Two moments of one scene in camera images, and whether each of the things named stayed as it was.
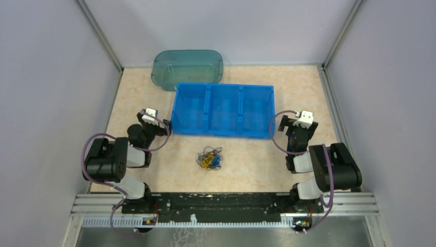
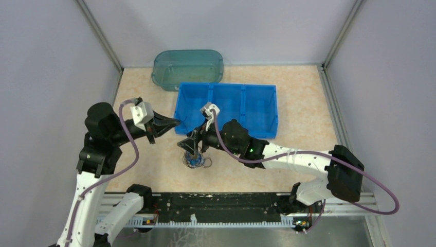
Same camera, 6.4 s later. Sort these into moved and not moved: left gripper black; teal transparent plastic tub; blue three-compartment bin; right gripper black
Moved: right gripper black
Not moved: blue three-compartment bin; teal transparent plastic tub; left gripper black
